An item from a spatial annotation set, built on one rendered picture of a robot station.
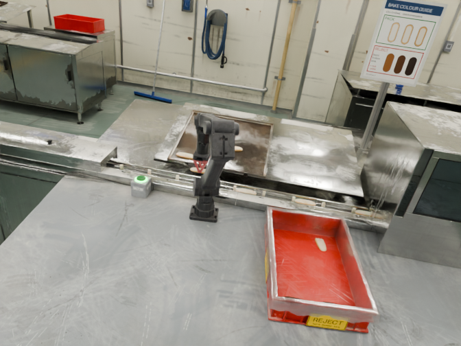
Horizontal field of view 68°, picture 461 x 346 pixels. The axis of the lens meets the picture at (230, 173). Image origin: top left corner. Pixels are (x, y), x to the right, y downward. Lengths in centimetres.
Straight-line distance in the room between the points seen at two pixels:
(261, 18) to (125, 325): 449
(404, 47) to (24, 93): 383
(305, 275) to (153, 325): 56
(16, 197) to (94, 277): 92
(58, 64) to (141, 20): 171
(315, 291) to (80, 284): 78
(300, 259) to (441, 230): 55
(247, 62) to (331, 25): 123
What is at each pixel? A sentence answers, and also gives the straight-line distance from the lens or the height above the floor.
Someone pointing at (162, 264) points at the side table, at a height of 82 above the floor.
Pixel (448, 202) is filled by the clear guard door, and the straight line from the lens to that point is 149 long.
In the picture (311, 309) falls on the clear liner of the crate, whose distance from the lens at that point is 112.
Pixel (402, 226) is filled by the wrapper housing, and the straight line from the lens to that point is 150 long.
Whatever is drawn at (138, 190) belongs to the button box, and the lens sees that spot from 157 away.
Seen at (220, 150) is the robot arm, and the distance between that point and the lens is 109.
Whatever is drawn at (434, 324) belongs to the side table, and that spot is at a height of 82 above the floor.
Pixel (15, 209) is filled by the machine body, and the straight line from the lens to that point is 212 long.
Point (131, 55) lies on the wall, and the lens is 565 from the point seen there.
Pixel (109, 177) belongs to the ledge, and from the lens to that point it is 169.
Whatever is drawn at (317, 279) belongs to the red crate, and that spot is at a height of 82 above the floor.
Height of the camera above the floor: 173
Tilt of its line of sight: 30 degrees down
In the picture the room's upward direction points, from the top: 8 degrees clockwise
